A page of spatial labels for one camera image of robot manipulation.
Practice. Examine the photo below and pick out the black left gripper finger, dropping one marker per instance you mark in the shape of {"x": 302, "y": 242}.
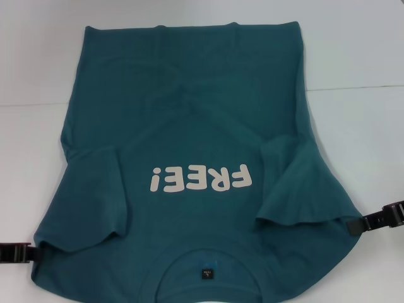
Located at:
{"x": 19, "y": 252}

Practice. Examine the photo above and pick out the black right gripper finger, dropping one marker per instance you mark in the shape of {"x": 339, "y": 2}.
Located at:
{"x": 375, "y": 219}

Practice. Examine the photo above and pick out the teal t-shirt with FREE print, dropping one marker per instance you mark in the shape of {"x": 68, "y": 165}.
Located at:
{"x": 202, "y": 94}

